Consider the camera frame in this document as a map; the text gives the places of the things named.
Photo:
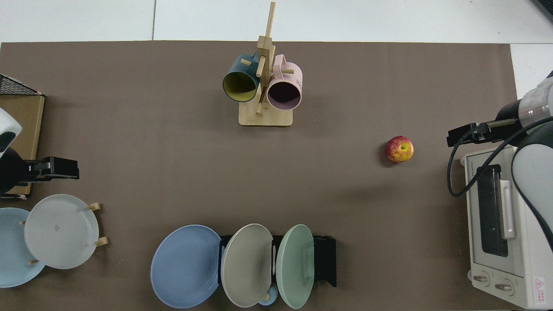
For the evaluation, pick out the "beige plate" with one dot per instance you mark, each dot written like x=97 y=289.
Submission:
x=246 y=268

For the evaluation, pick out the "red yellow apple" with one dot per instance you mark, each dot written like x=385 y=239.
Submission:
x=398 y=149

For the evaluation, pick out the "wooden cup stand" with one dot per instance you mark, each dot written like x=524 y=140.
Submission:
x=265 y=116

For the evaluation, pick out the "pink cup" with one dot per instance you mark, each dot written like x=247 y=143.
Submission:
x=285 y=73

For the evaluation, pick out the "black dish rack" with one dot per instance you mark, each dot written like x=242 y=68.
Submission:
x=325 y=259

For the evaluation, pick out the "dark teal cup yellow inside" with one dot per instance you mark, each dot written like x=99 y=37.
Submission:
x=239 y=86

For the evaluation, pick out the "pale green plate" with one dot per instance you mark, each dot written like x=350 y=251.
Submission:
x=296 y=268

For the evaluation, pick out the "dark object at table corner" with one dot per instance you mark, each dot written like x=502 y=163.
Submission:
x=545 y=8

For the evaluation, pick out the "light blue plate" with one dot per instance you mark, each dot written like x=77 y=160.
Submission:
x=13 y=250

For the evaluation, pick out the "grey plate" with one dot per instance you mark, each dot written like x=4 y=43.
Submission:
x=60 y=233

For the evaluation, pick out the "small blue round thing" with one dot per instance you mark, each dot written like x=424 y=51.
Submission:
x=271 y=299

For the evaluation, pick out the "wooden peg plate stand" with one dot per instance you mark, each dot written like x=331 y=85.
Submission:
x=94 y=206

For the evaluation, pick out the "brown table cloth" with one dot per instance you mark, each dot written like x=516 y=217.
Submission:
x=173 y=151

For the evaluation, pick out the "pale toaster oven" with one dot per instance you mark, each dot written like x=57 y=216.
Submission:
x=488 y=259

